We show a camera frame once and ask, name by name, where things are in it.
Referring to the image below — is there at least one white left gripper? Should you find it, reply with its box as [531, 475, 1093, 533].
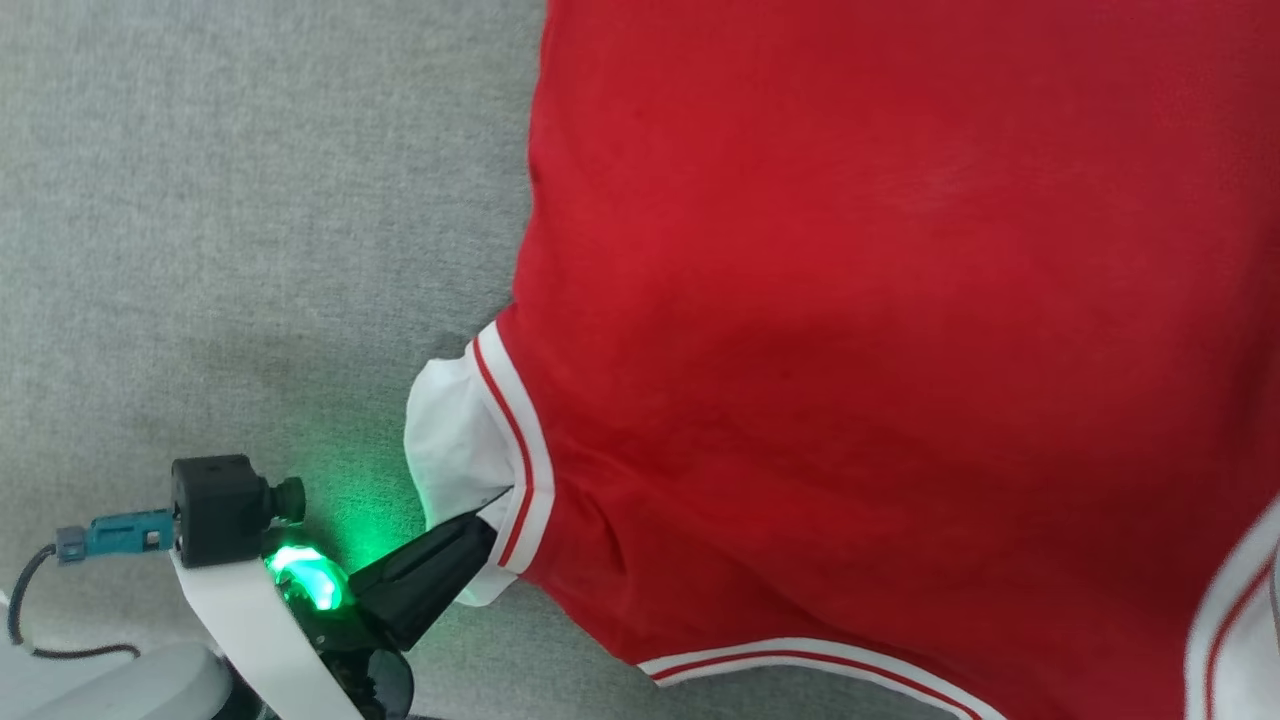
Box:
[170, 489, 512, 720]

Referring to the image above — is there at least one red white sports jersey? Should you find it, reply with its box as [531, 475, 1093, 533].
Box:
[404, 0, 1280, 720]

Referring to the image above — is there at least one grey fabric sofa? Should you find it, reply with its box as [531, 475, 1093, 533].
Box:
[0, 0, 1001, 720]

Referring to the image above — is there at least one teal left camera connector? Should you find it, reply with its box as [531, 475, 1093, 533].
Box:
[56, 509, 177, 564]

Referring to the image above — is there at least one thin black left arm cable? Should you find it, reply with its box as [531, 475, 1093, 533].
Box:
[7, 544, 142, 662]

